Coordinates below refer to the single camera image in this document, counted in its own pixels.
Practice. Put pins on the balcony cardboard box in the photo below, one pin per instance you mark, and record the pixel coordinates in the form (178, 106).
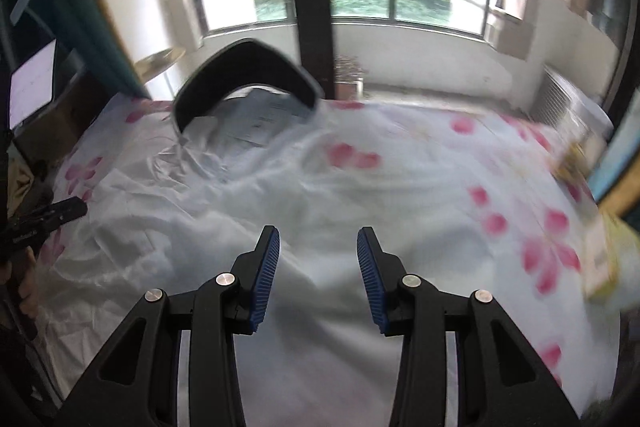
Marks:
(510, 39)

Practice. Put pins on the round yellowish table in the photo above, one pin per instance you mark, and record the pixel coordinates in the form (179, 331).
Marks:
(160, 59)

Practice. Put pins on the clear jar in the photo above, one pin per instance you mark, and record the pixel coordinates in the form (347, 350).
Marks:
(575, 142)

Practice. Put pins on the beige cloth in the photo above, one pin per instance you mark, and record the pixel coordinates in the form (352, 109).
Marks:
(17, 179)

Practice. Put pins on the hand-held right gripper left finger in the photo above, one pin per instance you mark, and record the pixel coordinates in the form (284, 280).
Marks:
(267, 277)

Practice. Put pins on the teal curtain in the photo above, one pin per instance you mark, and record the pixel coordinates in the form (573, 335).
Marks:
(95, 22)

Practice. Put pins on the black sliding door frame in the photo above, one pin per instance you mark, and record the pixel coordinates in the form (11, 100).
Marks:
(310, 7)

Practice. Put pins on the white garment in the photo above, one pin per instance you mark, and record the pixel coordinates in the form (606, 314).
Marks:
(310, 207)

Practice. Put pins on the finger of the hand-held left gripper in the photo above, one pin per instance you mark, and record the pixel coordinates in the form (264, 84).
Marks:
(67, 209)

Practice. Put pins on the person's left hand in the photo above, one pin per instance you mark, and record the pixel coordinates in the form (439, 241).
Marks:
(27, 292)

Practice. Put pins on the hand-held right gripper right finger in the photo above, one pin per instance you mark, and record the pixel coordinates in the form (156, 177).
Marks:
(371, 282)

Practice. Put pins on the pink floral bed sheet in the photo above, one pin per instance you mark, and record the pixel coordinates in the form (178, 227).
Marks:
(525, 167)

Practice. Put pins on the yellow tissue box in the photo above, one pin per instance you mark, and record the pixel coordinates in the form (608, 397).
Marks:
(605, 257)

